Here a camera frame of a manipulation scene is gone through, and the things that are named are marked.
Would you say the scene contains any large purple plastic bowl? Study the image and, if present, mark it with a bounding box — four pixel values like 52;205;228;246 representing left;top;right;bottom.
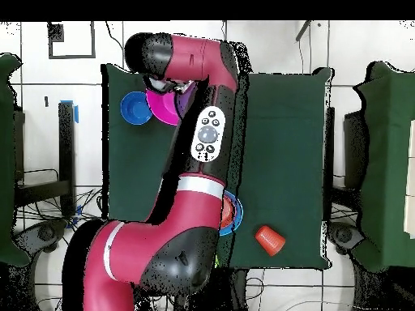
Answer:
175;82;198;118

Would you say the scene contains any orange plastic bowl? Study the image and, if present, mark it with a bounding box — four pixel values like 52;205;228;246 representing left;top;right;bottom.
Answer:
220;195;237;230

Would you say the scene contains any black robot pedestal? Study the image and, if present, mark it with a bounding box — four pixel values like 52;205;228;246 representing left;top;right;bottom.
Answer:
173;267;249;311

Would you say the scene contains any white box stack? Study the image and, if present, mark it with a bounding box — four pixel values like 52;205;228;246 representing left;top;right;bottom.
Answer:
403;119;415;239

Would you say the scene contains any black metal stand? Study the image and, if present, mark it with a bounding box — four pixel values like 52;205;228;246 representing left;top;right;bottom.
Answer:
14;101;77;216

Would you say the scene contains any orange plastic cup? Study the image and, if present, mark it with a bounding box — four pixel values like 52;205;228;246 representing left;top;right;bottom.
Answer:
255;225;287;258

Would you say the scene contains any large light blue bowl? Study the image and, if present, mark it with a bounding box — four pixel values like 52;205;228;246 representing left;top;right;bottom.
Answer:
219;190;244;237

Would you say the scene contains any dark green tablecloth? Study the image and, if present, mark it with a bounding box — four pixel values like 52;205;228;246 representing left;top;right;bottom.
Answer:
101;62;332;271

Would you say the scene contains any large pink plastic bowl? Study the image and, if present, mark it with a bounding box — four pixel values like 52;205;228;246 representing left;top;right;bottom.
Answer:
145;87;182;126

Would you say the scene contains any small dark blue bowl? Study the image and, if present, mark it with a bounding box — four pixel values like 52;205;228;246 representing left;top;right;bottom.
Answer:
120;91;153;126

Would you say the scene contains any tangle of black cables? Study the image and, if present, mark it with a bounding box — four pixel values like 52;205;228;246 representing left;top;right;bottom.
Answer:
15;187;105;311

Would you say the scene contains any green cloth side table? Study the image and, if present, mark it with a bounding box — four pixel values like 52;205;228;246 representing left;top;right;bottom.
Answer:
353;61;415;273
0;53;32;268

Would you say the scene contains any thin black floor cable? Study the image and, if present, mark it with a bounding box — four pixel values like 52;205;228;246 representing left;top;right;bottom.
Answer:
105;21;137;73

